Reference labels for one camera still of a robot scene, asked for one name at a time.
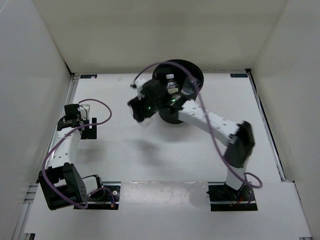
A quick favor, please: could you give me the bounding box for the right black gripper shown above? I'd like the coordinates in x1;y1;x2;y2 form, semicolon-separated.
129;93;161;123

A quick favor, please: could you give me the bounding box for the tall clear white-label bottle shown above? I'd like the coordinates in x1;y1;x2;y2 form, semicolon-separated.
166;74;179;94

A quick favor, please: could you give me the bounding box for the clear crushed water bottle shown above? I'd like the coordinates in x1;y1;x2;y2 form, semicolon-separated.
181;77;202;96

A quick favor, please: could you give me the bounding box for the small black label bottle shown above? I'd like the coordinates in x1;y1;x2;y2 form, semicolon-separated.
139;117;153;128

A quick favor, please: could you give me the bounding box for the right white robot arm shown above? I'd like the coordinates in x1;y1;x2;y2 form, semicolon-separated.
127;78;255;200

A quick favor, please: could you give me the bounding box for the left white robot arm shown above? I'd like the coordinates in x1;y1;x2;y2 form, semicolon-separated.
38;104;105;211

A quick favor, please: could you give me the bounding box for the black ribbed waste bin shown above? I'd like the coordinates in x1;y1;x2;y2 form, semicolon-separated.
152;59;204;124

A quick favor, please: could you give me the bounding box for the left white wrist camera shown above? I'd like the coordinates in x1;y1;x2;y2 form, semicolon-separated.
78;104;90;121

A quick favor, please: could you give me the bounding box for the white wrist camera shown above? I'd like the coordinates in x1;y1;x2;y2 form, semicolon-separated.
78;104;90;121
130;77;148;100

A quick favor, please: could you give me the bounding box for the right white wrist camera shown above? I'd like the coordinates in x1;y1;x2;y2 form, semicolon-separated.
130;77;148;100

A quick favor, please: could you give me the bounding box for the aluminium frame rail left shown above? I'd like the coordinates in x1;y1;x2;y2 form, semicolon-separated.
37;73;80;170

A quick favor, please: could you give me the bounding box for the aluminium frame rail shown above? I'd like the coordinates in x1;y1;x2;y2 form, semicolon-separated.
37;73;80;170
11;183;38;240

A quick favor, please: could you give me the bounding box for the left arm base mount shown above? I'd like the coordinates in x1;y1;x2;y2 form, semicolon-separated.
86;181;121;211

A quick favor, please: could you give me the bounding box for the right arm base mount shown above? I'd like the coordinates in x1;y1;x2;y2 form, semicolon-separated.
206;182;258;212

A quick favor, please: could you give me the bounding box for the aluminium frame rail front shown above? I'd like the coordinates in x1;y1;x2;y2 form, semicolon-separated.
11;183;38;240

